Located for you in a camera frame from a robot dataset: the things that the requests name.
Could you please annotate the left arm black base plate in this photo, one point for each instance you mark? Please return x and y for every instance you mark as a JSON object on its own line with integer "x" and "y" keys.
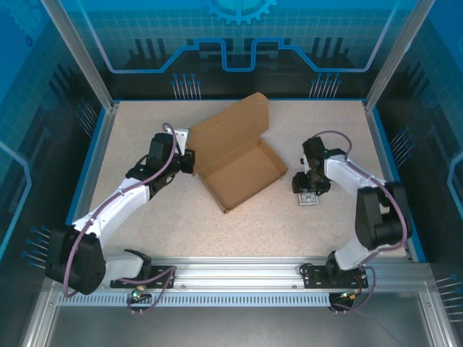
{"x": 119, "y": 285}

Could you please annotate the aluminium frame post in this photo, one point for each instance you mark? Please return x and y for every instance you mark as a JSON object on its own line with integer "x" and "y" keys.
{"x": 86, "y": 61}
{"x": 394, "y": 61}

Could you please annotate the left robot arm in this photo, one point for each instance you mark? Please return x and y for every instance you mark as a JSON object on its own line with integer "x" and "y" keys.
{"x": 108, "y": 209}

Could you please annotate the blue playing card deck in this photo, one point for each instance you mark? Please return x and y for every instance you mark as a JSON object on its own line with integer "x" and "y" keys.
{"x": 309, "y": 200}

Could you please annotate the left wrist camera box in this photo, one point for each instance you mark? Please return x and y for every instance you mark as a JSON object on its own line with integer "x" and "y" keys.
{"x": 182, "y": 137}

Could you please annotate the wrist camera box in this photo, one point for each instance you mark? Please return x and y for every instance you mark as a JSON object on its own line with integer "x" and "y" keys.
{"x": 304, "y": 160}
{"x": 182, "y": 137}

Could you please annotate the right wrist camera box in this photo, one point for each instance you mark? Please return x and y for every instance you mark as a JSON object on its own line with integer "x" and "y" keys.
{"x": 304, "y": 160}

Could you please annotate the small LED connector board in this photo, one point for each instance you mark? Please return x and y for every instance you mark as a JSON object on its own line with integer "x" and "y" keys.
{"x": 139, "y": 293}
{"x": 347, "y": 295}

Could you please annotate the brown cardboard box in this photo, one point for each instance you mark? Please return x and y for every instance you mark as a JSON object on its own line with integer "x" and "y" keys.
{"x": 246, "y": 173}

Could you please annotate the aluminium mounting rail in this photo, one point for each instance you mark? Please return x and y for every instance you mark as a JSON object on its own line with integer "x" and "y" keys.
{"x": 235, "y": 274}

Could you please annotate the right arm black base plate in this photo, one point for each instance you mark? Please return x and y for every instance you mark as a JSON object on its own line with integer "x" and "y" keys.
{"x": 314, "y": 278}

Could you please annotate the aluminium front frame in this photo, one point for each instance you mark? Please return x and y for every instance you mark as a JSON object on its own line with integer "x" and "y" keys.
{"x": 439, "y": 325}

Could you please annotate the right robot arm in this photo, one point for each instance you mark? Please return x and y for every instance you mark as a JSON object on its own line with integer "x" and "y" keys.
{"x": 372, "y": 217}

